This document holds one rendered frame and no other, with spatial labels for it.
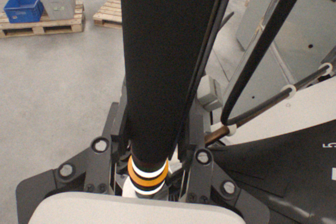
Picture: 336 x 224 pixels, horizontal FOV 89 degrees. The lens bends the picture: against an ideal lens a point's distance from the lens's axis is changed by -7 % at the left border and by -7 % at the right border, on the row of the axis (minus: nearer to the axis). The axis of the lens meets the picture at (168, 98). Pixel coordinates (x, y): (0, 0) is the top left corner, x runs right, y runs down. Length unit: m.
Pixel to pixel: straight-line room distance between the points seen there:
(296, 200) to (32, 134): 1.99
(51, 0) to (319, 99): 3.01
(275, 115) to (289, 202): 0.36
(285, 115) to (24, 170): 1.83
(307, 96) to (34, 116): 2.10
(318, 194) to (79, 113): 1.94
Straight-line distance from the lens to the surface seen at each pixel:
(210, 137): 0.27
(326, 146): 0.29
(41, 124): 2.07
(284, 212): 0.22
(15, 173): 1.93
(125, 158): 0.38
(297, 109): 0.55
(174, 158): 0.24
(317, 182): 0.24
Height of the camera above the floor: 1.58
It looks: 50 degrees down
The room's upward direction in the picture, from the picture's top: 11 degrees clockwise
